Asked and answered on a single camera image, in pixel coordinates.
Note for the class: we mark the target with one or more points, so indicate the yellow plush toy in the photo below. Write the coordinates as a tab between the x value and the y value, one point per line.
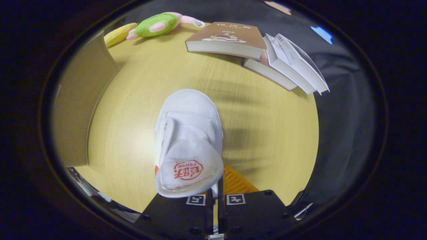
116	35

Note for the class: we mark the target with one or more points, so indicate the black backdrop cloth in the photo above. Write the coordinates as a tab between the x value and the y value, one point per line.
340	116

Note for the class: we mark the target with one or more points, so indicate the white book with portrait cover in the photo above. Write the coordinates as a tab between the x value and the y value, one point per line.
310	75

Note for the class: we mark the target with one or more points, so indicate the white canvas shoe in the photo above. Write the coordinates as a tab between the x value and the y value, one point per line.
190	133

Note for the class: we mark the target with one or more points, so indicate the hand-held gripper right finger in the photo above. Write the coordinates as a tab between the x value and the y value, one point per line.
221	210

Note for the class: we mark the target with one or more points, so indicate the brown cover book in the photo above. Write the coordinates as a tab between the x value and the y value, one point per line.
227	35

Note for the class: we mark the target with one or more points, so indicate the beige fabric storage box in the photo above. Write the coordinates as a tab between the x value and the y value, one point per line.
80	106

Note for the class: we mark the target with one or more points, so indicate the pink and green plush toy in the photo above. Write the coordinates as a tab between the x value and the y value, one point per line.
156	25

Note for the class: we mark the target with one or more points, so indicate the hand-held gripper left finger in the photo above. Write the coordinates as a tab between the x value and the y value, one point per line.
210	213

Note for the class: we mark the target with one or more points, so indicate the thin brown book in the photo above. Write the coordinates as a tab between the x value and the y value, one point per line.
267	71

